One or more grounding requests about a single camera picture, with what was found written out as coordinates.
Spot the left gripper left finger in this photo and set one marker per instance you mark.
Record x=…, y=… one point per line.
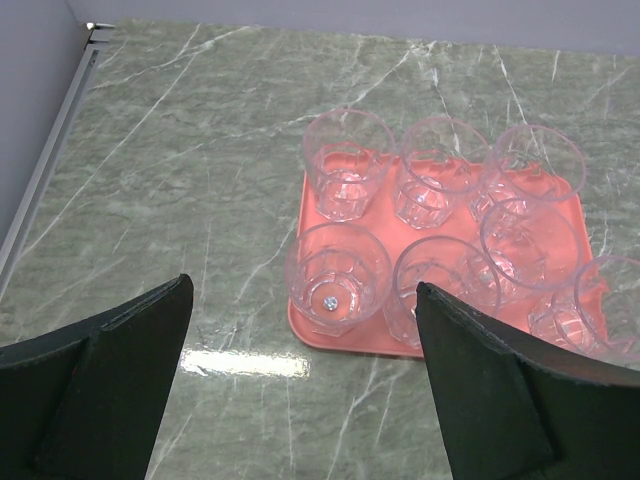
x=86, y=401

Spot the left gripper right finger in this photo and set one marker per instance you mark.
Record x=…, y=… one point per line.
x=511, y=406

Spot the clear round glass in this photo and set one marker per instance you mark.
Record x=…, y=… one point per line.
x=529, y=165

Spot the clear faceted glass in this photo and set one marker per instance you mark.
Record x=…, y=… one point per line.
x=347, y=155
x=442, y=161

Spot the pink plastic tray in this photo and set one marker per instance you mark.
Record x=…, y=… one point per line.
x=372, y=336

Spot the aluminium rail left edge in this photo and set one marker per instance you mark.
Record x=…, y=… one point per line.
x=98, y=39

